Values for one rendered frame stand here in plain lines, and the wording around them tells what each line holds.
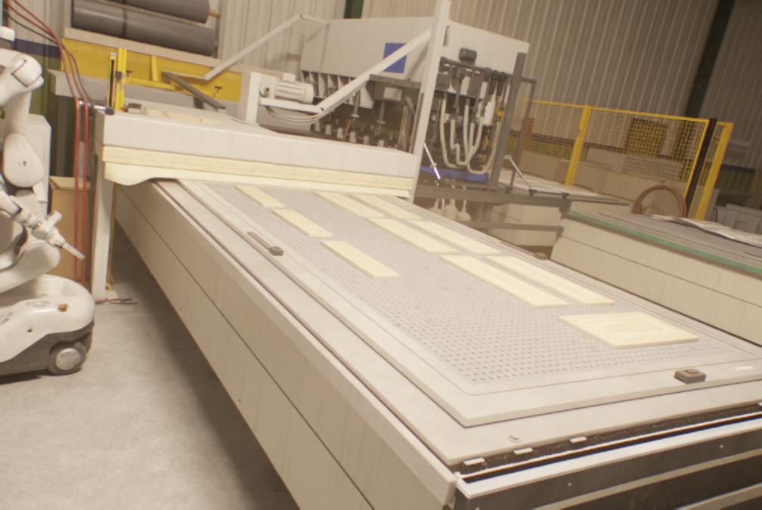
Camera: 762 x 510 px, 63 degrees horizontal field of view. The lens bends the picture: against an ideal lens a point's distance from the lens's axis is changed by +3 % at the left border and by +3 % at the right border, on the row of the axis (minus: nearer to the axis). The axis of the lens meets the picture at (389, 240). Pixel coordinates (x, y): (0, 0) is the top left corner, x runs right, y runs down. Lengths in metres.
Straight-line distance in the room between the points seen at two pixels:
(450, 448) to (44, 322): 2.28
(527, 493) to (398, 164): 3.53
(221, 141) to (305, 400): 2.42
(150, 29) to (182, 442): 5.43
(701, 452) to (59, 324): 2.67
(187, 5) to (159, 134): 3.82
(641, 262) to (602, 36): 7.19
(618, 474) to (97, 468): 1.92
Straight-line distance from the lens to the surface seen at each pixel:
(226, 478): 2.71
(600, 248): 6.27
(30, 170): 3.24
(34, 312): 3.26
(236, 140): 4.15
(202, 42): 7.68
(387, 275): 2.45
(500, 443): 1.51
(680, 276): 5.81
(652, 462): 1.83
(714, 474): 2.14
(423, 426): 1.49
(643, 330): 2.56
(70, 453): 2.88
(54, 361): 3.40
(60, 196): 4.57
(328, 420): 1.91
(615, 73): 12.96
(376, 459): 1.69
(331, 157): 4.43
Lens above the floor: 1.56
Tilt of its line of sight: 13 degrees down
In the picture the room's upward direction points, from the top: 10 degrees clockwise
